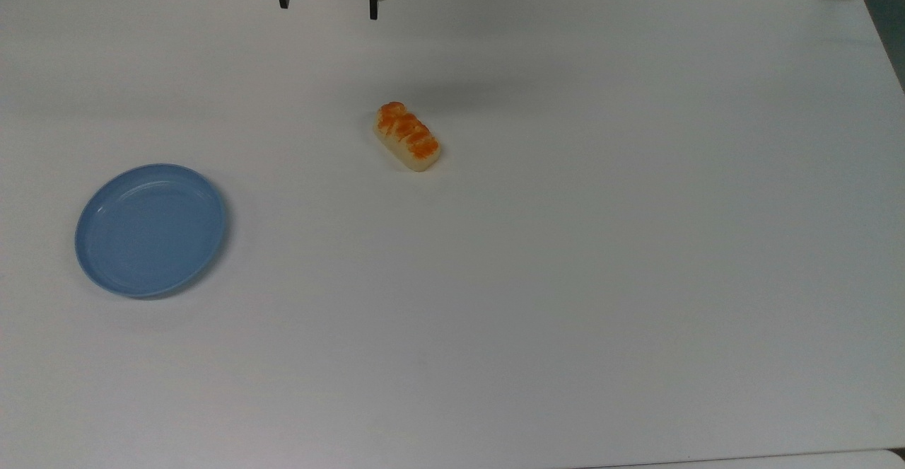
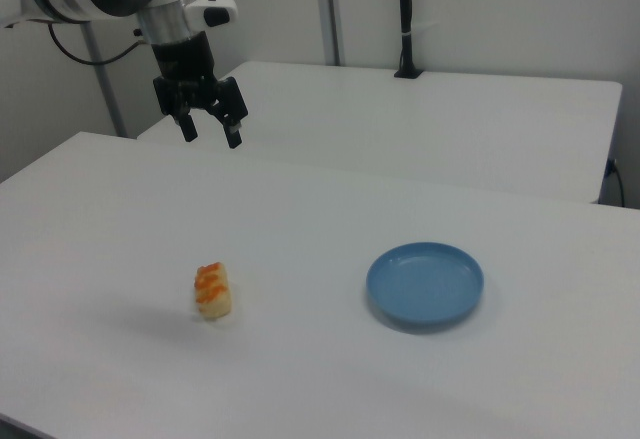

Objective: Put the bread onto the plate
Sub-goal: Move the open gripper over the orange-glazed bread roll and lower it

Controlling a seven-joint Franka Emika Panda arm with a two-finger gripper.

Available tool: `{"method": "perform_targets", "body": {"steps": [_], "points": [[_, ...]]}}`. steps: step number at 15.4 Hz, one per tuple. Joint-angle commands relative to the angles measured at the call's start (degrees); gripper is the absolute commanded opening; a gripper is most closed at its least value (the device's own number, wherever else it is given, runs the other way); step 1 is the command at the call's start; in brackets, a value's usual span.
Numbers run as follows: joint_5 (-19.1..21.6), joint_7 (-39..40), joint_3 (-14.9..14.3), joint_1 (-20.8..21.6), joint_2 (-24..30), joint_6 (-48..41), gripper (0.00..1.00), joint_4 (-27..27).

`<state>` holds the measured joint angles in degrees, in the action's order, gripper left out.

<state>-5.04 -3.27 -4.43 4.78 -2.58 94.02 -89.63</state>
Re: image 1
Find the orange glazed bread loaf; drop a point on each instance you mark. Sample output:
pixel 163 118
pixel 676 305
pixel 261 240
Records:
pixel 409 136

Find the blue round plate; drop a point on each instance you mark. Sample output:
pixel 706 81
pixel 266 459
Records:
pixel 150 230

